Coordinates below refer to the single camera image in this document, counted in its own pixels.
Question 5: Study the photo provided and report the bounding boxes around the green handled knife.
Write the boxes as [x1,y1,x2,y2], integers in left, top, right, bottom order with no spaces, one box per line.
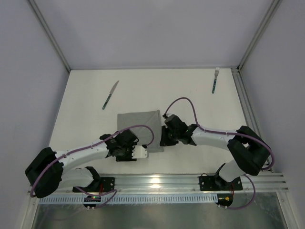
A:
[102,81,119,110]

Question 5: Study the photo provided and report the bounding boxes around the aluminium corner post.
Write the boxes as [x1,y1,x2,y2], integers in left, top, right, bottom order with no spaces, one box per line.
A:
[26,0,71,73]
[237,0,282,72]

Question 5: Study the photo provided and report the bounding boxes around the slotted grey cable duct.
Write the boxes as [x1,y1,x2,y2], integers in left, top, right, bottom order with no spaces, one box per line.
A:
[39,193,217,205]

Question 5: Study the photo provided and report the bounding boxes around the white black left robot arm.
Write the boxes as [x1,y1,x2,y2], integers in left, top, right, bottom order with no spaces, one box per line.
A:
[25,130,139,198]

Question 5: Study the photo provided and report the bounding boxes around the grey cloth napkin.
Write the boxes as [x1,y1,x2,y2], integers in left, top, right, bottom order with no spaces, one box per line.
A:
[117,110,164,153]

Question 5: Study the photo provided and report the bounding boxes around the aluminium front rail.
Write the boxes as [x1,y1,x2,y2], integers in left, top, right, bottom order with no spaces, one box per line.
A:
[26,173,290,195]

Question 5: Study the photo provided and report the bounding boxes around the aluminium right side rail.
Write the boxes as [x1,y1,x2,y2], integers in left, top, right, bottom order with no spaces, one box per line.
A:
[230,67,273,173]

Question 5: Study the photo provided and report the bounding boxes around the aluminium right corner post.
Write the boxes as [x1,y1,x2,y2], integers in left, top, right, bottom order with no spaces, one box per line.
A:
[237,0,282,72]

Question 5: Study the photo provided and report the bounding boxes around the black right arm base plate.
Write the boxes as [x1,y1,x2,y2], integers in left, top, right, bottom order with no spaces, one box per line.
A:
[198,174,243,191]

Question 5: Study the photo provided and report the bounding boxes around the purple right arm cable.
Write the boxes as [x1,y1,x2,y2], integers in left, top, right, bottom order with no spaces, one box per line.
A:
[163,96,273,211]

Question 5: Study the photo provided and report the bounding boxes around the right black connector board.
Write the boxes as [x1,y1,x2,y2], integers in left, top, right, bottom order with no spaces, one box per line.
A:
[216,194,234,208]

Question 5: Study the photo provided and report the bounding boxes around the left controller board with led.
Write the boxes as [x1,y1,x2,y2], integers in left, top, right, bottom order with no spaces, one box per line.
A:
[83,196,101,208]

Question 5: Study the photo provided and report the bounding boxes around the aluminium rail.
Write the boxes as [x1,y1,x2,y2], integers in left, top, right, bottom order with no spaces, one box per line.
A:
[26,173,290,195]
[230,67,273,173]

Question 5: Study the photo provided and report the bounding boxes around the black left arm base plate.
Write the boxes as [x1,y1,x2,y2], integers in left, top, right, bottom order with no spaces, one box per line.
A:
[80,177,115,193]

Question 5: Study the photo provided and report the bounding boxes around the green handled fork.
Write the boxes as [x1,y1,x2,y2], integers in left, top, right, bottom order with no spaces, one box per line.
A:
[212,67,220,93]

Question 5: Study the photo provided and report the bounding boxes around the aluminium left corner post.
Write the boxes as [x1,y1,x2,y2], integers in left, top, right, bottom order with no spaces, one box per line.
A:
[26,0,71,73]

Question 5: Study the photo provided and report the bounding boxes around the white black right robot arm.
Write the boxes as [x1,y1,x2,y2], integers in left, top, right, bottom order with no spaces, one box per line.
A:
[160,114,271,190]

